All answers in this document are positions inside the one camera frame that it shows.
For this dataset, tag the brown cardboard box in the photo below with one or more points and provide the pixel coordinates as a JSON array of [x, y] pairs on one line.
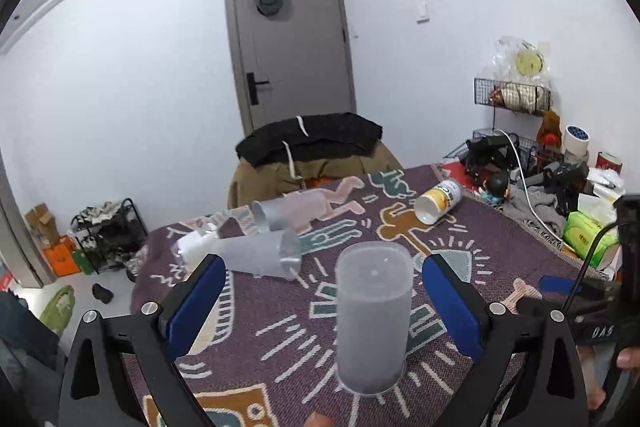
[[42, 227]]

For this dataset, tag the frosted plastic cup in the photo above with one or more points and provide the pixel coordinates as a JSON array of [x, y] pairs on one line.
[[292, 212], [372, 317], [257, 257]]

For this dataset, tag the white wall switch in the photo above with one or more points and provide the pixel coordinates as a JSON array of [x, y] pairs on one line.
[[423, 13]]

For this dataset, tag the black shoe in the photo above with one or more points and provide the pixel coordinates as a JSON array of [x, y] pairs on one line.
[[101, 293]]

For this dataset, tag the dark cloth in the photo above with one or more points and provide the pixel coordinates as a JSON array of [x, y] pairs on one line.
[[22, 342]]

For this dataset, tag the black shoe rack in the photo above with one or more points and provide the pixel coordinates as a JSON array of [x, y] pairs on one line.
[[107, 237]]

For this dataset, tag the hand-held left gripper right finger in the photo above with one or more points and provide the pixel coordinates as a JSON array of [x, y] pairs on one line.
[[454, 307]]

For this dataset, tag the chair with black clothes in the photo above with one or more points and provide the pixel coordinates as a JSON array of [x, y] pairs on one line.
[[280, 182]]

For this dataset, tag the white tape roll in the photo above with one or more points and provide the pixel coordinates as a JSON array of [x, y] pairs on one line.
[[576, 139]]

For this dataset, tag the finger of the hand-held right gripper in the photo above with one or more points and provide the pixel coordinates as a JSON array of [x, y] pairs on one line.
[[560, 285]]

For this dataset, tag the grey door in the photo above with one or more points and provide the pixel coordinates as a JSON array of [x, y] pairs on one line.
[[295, 42]]

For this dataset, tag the green tissue pack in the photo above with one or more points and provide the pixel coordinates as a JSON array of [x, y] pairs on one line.
[[590, 234]]

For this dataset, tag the red and white can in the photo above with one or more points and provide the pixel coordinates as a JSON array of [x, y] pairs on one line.
[[609, 161]]

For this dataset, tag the brown teddy bear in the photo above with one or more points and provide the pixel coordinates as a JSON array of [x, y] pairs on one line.
[[550, 127]]

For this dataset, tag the orange box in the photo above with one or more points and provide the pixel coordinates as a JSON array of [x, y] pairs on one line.
[[62, 257]]

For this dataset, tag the small white plastic piece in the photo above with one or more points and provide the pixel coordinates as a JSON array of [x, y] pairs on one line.
[[192, 247]]

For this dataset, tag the person's right hand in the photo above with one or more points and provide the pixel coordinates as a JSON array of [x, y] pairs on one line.
[[629, 359]]

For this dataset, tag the printed blanket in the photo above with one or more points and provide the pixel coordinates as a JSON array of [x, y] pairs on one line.
[[310, 347]]

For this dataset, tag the clear plastic bag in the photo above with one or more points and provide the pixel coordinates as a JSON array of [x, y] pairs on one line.
[[522, 59]]

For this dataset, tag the grey cloth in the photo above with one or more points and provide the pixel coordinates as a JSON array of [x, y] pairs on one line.
[[537, 212]]

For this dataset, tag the black knitted cloth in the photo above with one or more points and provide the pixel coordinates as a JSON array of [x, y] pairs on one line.
[[310, 134]]

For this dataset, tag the green bag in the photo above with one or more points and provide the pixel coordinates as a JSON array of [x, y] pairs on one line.
[[57, 309]]

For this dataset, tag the yellow and white paper cup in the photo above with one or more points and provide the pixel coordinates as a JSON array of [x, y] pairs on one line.
[[440, 202]]

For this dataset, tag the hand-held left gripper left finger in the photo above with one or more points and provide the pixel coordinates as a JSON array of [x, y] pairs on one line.
[[194, 304]]

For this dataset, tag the small toy figure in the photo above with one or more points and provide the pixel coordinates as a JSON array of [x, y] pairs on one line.
[[497, 187]]

